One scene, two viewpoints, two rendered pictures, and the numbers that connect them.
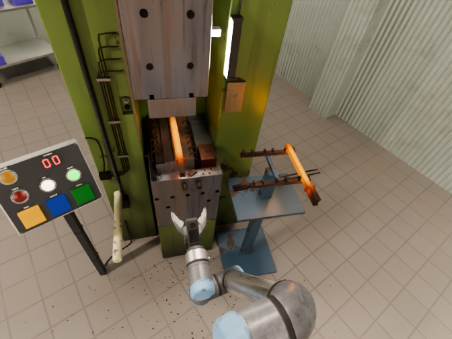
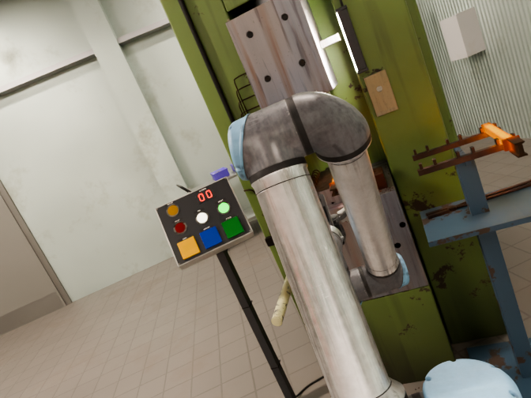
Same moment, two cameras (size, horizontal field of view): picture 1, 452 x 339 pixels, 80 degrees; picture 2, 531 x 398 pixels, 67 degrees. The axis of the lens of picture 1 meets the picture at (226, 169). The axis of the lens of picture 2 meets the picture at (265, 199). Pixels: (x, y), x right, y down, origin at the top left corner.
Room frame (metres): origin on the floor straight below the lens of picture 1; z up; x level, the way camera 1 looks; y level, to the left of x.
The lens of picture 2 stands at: (-0.51, -0.56, 1.43)
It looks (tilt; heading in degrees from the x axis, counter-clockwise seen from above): 13 degrees down; 39
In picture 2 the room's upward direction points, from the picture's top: 23 degrees counter-clockwise
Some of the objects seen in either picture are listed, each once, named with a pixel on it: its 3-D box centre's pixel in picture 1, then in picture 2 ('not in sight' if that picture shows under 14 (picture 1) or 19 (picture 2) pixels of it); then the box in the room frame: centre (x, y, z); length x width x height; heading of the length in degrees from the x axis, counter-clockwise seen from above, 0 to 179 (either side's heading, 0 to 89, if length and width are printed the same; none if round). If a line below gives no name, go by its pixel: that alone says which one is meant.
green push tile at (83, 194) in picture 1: (83, 194); (232, 227); (0.66, 0.60, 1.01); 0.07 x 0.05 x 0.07; 135
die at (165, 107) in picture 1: (167, 81); not in sight; (1.14, 0.34, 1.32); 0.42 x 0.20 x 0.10; 20
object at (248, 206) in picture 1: (264, 195); (480, 212); (1.00, -0.25, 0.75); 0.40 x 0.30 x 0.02; 108
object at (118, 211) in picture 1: (118, 224); (285, 292); (0.74, 0.56, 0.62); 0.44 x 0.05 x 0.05; 20
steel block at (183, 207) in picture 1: (181, 167); (366, 226); (1.17, 0.29, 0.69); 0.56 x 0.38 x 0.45; 20
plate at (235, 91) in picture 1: (234, 97); (381, 93); (1.18, 0.01, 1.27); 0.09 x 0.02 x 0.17; 110
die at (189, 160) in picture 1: (171, 138); (336, 181); (1.14, 0.34, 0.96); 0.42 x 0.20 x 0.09; 20
